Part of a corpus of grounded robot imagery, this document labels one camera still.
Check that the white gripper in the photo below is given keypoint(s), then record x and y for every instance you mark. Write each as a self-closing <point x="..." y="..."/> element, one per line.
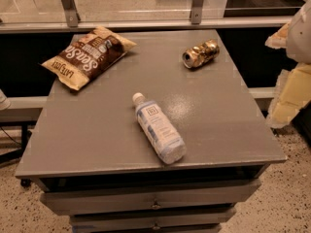
<point x="300" y="36"/>

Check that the blue plastic water bottle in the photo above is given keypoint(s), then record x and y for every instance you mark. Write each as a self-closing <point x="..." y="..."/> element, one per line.
<point x="164" y="137"/>

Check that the brown chip bag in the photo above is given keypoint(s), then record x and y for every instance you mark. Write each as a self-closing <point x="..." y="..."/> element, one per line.
<point x="90" y="56"/>

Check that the gold crushed soda can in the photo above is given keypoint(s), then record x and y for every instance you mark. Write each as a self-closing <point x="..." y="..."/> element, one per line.
<point x="201" y="54"/>

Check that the grey drawer cabinet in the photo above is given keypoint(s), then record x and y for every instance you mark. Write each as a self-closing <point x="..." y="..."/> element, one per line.
<point x="151" y="146"/>

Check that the upper grey drawer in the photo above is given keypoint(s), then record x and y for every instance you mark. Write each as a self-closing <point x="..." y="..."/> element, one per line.
<point x="149" y="198"/>

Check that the grey drawer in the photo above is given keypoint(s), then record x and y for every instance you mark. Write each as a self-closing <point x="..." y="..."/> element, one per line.
<point x="149" y="198"/>
<point x="155" y="221"/>

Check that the lower grey drawer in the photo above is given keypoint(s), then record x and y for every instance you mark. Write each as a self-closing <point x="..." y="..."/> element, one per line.
<point x="155" y="221"/>

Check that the black wheeled stand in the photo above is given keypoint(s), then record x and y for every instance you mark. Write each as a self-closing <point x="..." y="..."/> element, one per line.
<point x="25" y="136"/>

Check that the right metal bracket post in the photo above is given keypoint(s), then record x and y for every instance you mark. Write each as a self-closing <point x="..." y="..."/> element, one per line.
<point x="196" y="11"/>

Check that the metal bracket post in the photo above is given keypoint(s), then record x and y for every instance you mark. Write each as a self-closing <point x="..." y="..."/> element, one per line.
<point x="196" y="11"/>
<point x="71" y="12"/>

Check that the left metal bracket post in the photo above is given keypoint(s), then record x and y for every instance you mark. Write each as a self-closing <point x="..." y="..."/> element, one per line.
<point x="71" y="12"/>

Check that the grey metal window rail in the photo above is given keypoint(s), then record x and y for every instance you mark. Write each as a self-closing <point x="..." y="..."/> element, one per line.
<point x="146" y="25"/>

